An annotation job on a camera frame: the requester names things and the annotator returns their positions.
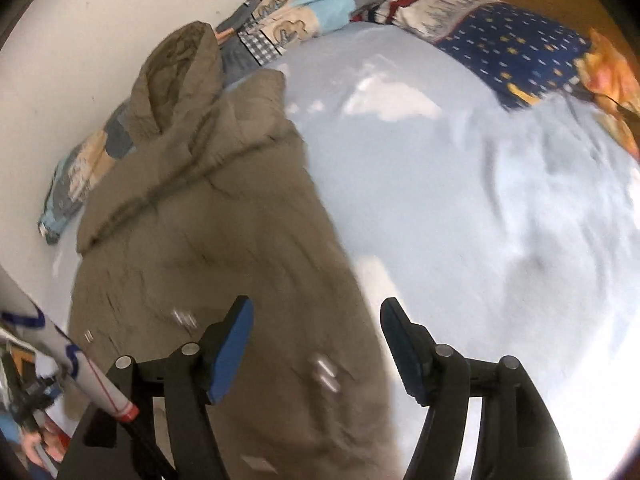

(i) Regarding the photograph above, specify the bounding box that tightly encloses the light blue cloud-print blanket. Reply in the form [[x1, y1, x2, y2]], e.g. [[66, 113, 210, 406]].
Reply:
[[50, 25, 640, 480]]

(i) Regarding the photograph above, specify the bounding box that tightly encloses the brown puffer jacket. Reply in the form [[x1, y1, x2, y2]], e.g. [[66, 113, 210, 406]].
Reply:
[[67, 21, 406, 480]]

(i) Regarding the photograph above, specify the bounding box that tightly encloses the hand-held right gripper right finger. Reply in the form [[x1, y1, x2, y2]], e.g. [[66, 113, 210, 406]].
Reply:
[[380, 297, 573, 480]]

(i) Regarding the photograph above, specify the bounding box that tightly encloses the white tube with red band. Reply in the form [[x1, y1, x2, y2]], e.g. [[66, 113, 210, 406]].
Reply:
[[0, 267, 176, 480]]

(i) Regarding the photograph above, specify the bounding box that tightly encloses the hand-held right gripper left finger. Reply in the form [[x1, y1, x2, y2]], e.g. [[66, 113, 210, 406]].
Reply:
[[57, 296, 254, 480]]

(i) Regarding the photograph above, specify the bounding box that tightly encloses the orange cloth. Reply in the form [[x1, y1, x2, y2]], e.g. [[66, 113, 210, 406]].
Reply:
[[574, 29, 640, 161]]

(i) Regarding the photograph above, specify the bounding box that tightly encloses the patchwork cartoon-print quilt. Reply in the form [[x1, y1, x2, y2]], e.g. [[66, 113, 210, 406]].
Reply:
[[39, 0, 451, 246]]

